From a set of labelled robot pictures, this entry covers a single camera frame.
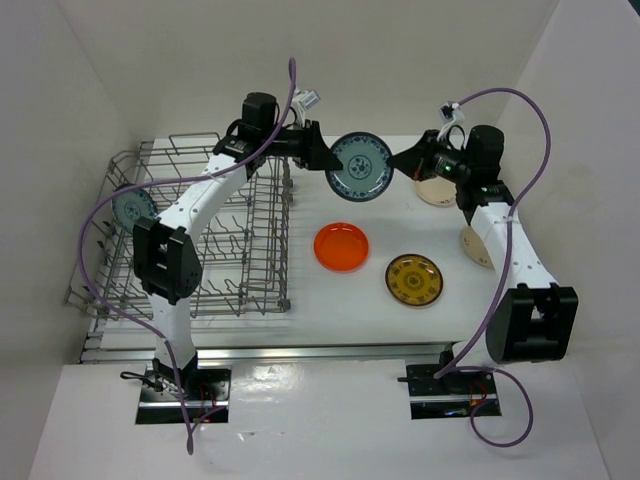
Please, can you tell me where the orange plastic plate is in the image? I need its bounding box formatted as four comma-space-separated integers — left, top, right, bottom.
313, 222, 370, 273

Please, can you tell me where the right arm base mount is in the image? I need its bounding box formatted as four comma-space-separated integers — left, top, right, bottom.
397, 364, 501, 420

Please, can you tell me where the grey wire dish rack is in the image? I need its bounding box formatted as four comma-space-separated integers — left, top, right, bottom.
63, 132, 293, 329

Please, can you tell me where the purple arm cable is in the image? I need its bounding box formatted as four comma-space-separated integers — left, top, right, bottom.
77, 57, 299, 456
433, 87, 553, 446

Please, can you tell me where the blue floral plate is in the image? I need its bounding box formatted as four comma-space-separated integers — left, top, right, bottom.
111, 189, 158, 234
325, 132, 394, 202

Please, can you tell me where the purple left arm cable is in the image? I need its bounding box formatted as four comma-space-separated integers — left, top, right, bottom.
77, 57, 299, 456

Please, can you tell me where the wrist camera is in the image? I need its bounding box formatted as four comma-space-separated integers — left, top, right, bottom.
439, 101, 465, 124
291, 90, 321, 114

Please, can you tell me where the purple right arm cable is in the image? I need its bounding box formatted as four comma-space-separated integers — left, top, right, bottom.
433, 87, 553, 446

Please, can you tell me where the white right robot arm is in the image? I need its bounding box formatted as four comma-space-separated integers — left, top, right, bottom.
389, 125, 579, 393

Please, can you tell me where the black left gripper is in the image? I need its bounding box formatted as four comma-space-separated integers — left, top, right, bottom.
261, 119, 342, 171

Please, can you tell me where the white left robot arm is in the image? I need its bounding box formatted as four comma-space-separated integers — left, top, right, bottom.
133, 90, 341, 400

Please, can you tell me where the cream plate with black mark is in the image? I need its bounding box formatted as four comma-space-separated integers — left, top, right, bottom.
414, 177, 456, 207

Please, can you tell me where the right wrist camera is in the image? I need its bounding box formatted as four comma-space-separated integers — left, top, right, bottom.
439, 101, 465, 124

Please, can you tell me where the yellow patterned plate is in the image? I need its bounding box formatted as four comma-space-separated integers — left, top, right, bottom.
384, 254, 444, 308

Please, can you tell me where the cream plate with floral print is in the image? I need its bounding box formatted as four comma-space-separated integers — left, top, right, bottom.
461, 226, 494, 270

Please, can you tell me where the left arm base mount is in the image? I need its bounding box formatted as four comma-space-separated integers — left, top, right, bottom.
119, 364, 235, 426

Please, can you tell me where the aluminium rail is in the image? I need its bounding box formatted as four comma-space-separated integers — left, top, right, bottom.
80, 342, 451, 366

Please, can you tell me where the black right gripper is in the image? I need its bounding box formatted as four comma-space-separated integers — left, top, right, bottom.
387, 129, 472, 185

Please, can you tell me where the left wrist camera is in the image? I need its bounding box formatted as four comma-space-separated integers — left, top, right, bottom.
291, 90, 321, 114

